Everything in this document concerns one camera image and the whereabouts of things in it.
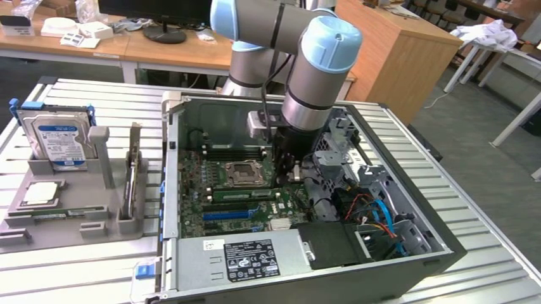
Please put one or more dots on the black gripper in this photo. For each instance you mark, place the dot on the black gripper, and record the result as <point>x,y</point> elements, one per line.
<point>298,142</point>

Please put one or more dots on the clear plastic bag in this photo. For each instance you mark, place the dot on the clear plastic bag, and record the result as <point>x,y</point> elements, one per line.
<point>27,8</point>

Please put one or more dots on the black RAM slot bank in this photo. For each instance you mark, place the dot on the black RAM slot bank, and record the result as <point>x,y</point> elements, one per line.
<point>234,153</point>

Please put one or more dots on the white table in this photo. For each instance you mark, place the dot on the white table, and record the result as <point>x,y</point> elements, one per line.
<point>520,95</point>

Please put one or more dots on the white round box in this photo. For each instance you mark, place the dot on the white round box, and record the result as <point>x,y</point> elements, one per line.
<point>59,27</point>

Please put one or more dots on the black disk bay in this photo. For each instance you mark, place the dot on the black disk bay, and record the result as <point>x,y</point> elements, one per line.
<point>325,240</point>

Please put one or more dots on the black open PC case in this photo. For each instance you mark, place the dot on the black open PC case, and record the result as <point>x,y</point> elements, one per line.
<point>422,272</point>

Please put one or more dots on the black device with white label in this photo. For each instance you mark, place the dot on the black device with white label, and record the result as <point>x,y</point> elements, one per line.
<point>16,22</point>

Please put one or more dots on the black fan duct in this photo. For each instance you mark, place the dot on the black fan duct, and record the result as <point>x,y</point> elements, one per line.
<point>321,202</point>

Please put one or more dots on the green installed RAM stick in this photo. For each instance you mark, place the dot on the green installed RAM stick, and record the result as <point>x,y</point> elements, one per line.
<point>245,196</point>

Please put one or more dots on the wooden cabinet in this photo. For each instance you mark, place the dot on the wooden cabinet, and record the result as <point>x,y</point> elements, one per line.
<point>405,57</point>

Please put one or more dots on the silver blue-capped robot arm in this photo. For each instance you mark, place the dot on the silver blue-capped robot arm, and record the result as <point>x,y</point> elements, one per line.
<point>254,28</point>

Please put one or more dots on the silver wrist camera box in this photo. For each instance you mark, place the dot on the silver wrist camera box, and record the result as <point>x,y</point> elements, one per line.
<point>255,125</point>

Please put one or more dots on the blue disk caddy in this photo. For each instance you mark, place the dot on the blue disk caddy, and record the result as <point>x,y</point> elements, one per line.
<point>32,105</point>

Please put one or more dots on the white rectangular box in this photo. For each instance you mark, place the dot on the white rectangular box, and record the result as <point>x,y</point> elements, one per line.
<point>99,30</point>

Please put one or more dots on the CPU socket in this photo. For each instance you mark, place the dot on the CPU socket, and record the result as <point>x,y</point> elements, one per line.
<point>245,174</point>

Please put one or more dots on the metal drive cage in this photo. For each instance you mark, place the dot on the metal drive cage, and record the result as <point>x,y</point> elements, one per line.
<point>338,161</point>

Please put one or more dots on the grey power supply unit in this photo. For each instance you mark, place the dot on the grey power supply unit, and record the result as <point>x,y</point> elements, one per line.
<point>198,269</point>

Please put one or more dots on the silver CPU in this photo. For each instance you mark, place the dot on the silver CPU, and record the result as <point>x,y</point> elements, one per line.
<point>40,193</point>

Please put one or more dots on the blue expansion slot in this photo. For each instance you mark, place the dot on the blue expansion slot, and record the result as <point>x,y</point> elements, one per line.
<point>223,215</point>

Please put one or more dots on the white crumpled cloth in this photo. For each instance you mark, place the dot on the white crumpled cloth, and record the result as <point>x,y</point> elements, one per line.
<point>490,33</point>

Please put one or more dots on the hard disk with blue label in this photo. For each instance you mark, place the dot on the hard disk with blue label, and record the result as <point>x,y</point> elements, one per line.
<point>55,139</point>

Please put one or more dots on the dark chairs row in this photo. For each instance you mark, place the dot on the dark chairs row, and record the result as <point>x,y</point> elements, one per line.
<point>465,9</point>

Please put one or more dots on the silver chipset heatsink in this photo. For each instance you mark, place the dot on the silver chipset heatsink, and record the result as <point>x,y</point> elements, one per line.
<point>281,225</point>

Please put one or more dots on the green motherboard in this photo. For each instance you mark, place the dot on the green motherboard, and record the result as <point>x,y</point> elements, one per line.
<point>258,226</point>

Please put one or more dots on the white printed paper sheet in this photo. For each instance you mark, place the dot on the white printed paper sheet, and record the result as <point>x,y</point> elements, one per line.
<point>80,40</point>

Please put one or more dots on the blue case latch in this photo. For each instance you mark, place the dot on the blue case latch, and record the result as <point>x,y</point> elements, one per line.
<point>143,271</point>

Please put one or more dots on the grey parts rack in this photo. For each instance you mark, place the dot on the grey parts rack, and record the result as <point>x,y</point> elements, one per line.
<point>84,202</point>

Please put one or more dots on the graphics card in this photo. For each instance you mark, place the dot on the graphics card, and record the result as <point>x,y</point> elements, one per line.
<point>132,177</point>

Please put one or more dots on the wooden desk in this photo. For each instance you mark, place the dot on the wooden desk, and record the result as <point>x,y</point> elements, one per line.
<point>178,54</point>

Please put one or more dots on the black computer monitor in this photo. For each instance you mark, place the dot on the black computer monitor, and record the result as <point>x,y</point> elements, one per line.
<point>164,31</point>

